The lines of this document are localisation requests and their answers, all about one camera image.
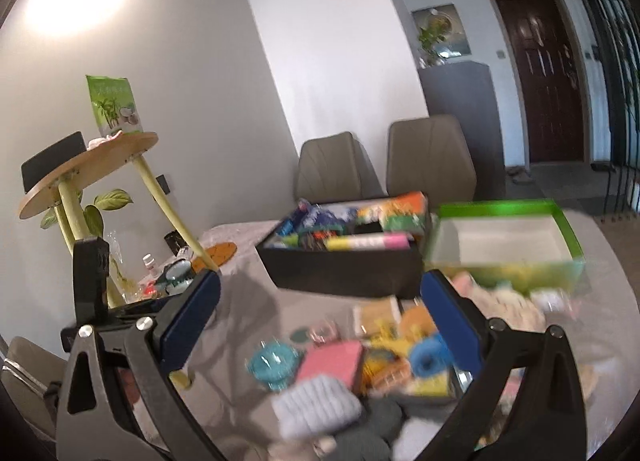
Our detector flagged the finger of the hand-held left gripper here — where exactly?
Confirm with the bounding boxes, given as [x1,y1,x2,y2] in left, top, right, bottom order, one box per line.
[106,296,172,320]

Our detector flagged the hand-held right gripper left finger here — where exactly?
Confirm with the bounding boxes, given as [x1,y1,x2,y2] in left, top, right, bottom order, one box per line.
[55,268,222,461]

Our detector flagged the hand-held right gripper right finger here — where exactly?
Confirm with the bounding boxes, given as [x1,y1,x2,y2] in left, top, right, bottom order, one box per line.
[420,268,587,461]

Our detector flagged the green cardboard box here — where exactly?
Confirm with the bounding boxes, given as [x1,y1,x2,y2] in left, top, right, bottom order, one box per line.
[422,199,586,294]

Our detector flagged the yellow pink roll packet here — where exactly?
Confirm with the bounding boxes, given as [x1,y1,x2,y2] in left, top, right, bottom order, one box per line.
[325,234,411,252]

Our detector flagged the black cardboard box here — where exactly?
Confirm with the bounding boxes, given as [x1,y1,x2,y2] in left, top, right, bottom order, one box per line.
[256,191,431,299]

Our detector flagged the orange green medicine box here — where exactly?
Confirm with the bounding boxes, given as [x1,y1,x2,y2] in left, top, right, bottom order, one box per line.
[357,192,428,232]

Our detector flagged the blue printed packet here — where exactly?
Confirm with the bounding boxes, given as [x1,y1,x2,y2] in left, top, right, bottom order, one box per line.
[287,199,358,237]

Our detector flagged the grey tablecloth desktop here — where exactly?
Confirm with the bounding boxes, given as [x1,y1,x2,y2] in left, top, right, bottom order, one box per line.
[135,211,640,461]

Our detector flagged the tan makeup sponge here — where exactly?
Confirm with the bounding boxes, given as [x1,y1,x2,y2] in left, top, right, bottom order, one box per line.
[400,308,438,339]

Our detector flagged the blue scrunchie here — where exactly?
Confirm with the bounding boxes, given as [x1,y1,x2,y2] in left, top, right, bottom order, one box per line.
[407,333,453,377]

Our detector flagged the white plush toy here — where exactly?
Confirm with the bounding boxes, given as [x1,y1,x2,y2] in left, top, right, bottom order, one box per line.
[480,286,546,337]

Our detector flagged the orange round coaster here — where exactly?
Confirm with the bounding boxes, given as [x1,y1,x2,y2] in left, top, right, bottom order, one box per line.
[192,241,236,272]

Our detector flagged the cotton swab box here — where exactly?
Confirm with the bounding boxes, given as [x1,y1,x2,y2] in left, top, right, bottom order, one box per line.
[352,297,401,337]

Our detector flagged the green leafy pothos plant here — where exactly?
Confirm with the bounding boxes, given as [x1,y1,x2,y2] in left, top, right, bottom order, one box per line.
[40,189,133,242]

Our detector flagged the teal round item in wrap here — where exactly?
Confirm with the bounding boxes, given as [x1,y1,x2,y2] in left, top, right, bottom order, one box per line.
[247,341,303,392]

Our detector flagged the grey plush toy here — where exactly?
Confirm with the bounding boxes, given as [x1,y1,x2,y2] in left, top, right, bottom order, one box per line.
[340,398,406,461]

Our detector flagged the beige dining chair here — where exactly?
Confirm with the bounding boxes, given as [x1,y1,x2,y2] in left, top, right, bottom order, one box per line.
[0,336,66,442]
[295,132,386,202]
[387,114,477,199]

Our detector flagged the round wooden stand yellow legs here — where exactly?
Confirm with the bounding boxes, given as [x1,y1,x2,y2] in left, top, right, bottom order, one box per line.
[17,131,221,389]

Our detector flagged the pink case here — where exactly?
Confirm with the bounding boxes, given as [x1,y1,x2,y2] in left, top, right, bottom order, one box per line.
[297,341,366,394]

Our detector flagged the black flat box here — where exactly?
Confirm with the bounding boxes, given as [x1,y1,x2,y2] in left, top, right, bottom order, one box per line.
[21,132,87,186]

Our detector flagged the grey fluffy sock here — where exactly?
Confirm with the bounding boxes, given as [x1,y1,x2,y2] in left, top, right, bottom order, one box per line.
[272,375,363,442]

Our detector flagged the green snack packet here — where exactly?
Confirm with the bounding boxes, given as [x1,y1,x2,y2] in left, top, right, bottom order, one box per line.
[86,75,145,136]

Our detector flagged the grey cabinet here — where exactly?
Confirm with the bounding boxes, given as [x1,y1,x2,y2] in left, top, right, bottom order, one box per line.
[417,61,506,186]

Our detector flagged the dark brown door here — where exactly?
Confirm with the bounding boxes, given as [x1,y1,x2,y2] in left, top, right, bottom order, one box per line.
[492,0,585,164]

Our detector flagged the black slat room divider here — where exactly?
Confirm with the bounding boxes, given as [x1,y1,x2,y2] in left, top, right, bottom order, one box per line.
[550,0,640,216]

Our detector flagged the green plant on cabinet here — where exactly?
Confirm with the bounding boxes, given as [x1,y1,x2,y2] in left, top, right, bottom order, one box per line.
[416,16,451,66]

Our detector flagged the framed wall picture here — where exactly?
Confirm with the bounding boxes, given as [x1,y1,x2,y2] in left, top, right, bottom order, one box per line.
[411,3,472,62]

